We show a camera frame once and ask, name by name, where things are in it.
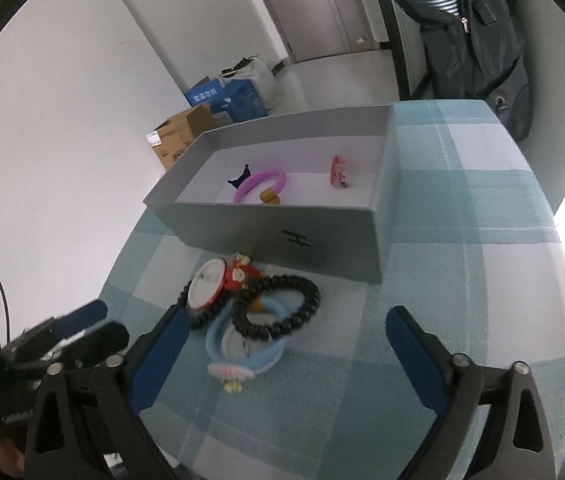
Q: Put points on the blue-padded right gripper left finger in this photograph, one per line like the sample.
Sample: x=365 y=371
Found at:
x=80 y=416

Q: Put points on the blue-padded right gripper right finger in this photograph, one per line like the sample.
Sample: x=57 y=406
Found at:
x=515 y=441

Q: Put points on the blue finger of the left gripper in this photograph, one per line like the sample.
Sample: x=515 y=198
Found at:
x=80 y=319

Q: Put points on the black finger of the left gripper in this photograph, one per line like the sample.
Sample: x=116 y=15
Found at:
x=96 y=346

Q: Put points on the grey cardboard jewelry box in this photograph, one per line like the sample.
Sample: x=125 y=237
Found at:
x=287 y=213

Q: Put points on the person's left hand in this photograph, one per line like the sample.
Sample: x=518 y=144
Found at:
x=12 y=460

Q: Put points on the red mushroom charm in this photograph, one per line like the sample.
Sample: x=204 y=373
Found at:
x=240 y=273

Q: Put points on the teal plaid bedsheet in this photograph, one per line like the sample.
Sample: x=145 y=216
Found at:
x=476 y=260

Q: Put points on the brown cardboard box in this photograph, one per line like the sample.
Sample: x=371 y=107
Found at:
x=171 y=139

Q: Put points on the black cat-ear hair clip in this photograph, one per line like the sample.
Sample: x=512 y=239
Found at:
x=244 y=176

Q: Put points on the blue cardboard box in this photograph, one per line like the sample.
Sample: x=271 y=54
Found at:
x=230 y=101

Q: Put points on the red hair clip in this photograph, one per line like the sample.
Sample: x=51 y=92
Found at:
x=338 y=172

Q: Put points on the white plastic bag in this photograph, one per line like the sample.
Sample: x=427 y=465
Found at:
x=255 y=69

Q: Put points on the dark hanging jacket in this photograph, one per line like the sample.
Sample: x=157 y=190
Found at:
x=474 y=51

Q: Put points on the grey room door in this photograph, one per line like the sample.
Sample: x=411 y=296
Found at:
x=313 y=29

